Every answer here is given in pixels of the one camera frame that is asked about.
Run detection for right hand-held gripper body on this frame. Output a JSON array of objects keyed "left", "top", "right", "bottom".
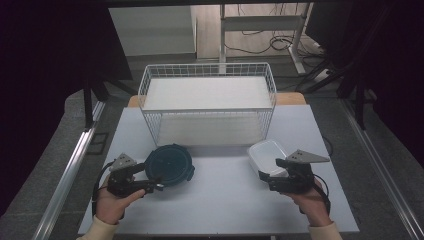
[{"left": 268, "top": 149, "right": 330, "bottom": 194}]

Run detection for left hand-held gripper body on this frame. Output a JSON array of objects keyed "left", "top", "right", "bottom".
[{"left": 106, "top": 153, "right": 138, "bottom": 198}]

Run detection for white square container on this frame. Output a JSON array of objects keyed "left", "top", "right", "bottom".
[{"left": 247, "top": 139, "right": 290, "bottom": 178}]

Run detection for round container with dark lid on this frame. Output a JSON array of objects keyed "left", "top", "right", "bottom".
[{"left": 144, "top": 143, "right": 196, "bottom": 187}]

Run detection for white wire rack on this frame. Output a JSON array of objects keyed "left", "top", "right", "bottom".
[{"left": 137, "top": 62, "right": 278, "bottom": 148}]

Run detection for person's left hand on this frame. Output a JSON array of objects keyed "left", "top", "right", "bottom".
[{"left": 95, "top": 176, "right": 147, "bottom": 225}]

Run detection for person's right hand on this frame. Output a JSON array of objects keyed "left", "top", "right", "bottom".
[{"left": 285, "top": 179, "right": 333, "bottom": 228}]

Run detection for dark floor vent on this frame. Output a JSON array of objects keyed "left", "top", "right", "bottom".
[{"left": 86, "top": 132, "right": 110, "bottom": 156}]

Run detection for wooden table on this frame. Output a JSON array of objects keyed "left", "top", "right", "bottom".
[{"left": 127, "top": 92, "right": 307, "bottom": 109}]

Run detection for black stand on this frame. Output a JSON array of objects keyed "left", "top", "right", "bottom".
[
  {"left": 81, "top": 75, "right": 138, "bottom": 132},
  {"left": 295, "top": 59, "right": 368, "bottom": 131}
]

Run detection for white cabinet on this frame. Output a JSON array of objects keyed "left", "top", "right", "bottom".
[{"left": 108, "top": 5, "right": 198, "bottom": 57}]

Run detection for dark curtain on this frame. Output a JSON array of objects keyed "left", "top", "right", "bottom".
[
  {"left": 304, "top": 0, "right": 424, "bottom": 168},
  {"left": 0, "top": 0, "right": 134, "bottom": 216}
]

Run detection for left hand-held gripper cable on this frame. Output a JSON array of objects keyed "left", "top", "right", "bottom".
[{"left": 91, "top": 161, "right": 116, "bottom": 218}]

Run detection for thin black cable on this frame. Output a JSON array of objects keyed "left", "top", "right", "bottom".
[{"left": 321, "top": 135, "right": 335, "bottom": 158}]

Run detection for metal floor rail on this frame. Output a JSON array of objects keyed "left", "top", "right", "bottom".
[
  {"left": 31, "top": 99, "right": 108, "bottom": 240},
  {"left": 339, "top": 98, "right": 424, "bottom": 240}
]

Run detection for black floor cables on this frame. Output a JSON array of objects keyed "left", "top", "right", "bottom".
[{"left": 223, "top": 3, "right": 329, "bottom": 69}]

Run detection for white desk frame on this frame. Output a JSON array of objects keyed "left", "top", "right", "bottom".
[{"left": 218, "top": 2, "right": 313, "bottom": 75}]

